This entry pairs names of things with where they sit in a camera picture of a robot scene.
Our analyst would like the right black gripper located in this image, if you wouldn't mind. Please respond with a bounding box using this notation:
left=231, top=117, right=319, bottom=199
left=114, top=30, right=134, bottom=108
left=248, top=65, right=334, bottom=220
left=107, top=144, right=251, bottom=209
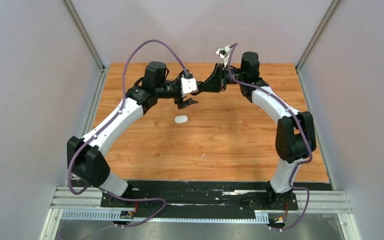
left=199, top=62, right=247, bottom=92

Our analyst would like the white earbud charging case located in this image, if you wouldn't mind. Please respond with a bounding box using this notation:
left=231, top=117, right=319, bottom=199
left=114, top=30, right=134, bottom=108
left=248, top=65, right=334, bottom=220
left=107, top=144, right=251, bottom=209
left=174, top=115, right=189, bottom=125

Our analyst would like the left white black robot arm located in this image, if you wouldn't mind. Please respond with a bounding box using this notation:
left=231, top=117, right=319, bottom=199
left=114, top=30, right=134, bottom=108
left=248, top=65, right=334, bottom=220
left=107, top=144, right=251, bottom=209
left=66, top=61, right=198, bottom=207

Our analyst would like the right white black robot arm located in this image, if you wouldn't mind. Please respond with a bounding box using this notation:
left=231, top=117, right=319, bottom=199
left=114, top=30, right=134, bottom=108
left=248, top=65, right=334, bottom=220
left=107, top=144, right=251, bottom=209
left=197, top=50, right=317, bottom=210

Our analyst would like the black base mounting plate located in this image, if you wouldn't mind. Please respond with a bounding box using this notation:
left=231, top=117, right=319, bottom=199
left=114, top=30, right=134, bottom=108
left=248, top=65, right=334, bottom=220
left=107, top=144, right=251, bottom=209
left=100, top=180, right=299, bottom=219

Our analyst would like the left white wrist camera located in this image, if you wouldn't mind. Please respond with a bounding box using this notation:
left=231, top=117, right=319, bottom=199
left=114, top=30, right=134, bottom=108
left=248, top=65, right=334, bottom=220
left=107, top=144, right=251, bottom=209
left=180, top=77, right=199, bottom=97

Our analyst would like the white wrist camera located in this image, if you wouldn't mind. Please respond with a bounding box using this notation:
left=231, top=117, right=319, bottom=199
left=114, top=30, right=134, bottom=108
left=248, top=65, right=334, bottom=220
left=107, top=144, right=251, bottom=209
left=215, top=45, right=232, bottom=67
left=180, top=77, right=199, bottom=97

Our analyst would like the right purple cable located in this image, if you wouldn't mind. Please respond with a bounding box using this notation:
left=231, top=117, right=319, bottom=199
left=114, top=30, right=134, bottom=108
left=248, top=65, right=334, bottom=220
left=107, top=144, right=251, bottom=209
left=227, top=42, right=314, bottom=232

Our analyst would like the purple cable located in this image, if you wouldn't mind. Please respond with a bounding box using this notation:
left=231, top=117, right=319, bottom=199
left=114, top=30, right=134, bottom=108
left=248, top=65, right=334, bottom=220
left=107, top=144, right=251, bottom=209
left=67, top=39, right=191, bottom=229
left=227, top=42, right=314, bottom=232

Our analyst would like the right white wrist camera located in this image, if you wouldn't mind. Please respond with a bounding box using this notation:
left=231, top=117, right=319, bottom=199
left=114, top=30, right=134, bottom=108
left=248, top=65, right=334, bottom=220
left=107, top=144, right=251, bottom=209
left=215, top=45, right=232, bottom=67

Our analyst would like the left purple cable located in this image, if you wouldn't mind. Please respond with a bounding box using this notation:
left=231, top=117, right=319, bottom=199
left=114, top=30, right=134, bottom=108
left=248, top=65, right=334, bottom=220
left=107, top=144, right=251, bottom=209
left=67, top=39, right=191, bottom=229

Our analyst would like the left aluminium corner post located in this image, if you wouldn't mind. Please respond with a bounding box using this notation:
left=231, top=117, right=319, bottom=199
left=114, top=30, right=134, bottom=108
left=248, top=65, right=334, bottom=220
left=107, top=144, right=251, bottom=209
left=62, top=0, right=106, bottom=72

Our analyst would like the aluminium corner post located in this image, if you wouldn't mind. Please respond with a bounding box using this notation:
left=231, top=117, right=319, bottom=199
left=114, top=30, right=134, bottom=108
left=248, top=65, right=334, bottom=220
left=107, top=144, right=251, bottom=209
left=62, top=0, right=106, bottom=72
left=295, top=0, right=343, bottom=73

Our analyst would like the right aluminium corner post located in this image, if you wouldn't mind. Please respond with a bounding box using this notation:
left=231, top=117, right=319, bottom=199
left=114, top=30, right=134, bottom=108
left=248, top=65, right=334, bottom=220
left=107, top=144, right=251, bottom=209
left=295, top=0, right=343, bottom=73

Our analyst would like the aluminium front rail frame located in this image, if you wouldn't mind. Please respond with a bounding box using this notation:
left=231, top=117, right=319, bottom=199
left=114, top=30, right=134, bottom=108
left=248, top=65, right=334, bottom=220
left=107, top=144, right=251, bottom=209
left=39, top=187, right=360, bottom=240

